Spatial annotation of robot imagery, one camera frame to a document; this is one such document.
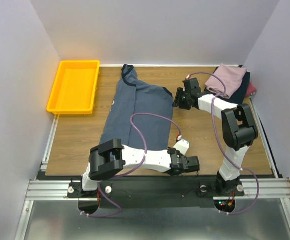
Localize blue-grey tank top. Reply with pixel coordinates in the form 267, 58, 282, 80
100, 64, 173, 151

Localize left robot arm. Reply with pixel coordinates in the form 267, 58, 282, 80
79, 138, 200, 197

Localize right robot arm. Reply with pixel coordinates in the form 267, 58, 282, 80
173, 78, 258, 195

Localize pink folded tank top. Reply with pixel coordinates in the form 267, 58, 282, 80
205, 63, 247, 99

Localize dark navy folded tank top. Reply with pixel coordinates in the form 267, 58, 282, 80
228, 71, 250, 105

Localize maroon folded tank top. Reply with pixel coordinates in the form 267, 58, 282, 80
245, 82, 257, 97

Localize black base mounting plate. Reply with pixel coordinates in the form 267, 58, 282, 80
67, 175, 244, 209

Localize yellow plastic tray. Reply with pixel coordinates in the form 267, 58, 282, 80
46, 60, 100, 115

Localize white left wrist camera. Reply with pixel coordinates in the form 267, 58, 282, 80
173, 135, 190, 155

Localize aluminium frame rail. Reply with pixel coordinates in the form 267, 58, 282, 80
25, 180, 70, 201

